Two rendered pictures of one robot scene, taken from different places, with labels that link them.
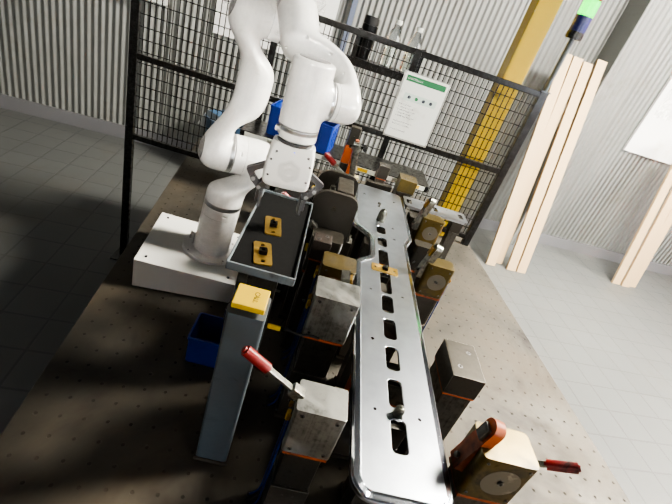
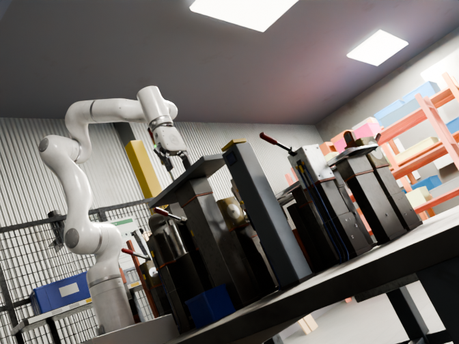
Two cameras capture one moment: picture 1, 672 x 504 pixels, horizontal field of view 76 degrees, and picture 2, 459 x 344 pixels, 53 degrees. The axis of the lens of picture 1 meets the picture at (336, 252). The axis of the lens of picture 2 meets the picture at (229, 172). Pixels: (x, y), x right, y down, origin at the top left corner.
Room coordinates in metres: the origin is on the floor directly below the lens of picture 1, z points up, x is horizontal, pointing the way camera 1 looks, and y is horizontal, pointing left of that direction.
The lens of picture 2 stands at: (-0.42, 1.02, 0.73)
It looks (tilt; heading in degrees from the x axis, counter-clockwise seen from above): 14 degrees up; 321
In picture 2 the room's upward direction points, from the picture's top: 25 degrees counter-clockwise
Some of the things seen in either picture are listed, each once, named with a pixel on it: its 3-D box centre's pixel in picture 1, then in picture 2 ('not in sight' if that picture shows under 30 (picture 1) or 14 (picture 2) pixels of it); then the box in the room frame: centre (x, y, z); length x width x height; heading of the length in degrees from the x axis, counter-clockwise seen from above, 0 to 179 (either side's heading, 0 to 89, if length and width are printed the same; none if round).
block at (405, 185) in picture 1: (394, 212); not in sight; (1.88, -0.20, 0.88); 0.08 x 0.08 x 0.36; 7
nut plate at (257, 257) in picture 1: (263, 251); not in sight; (0.74, 0.14, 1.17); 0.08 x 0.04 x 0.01; 19
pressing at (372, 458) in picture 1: (386, 275); (239, 226); (1.11, -0.17, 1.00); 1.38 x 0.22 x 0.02; 7
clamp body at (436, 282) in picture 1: (423, 305); not in sight; (1.21, -0.34, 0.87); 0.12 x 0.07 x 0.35; 97
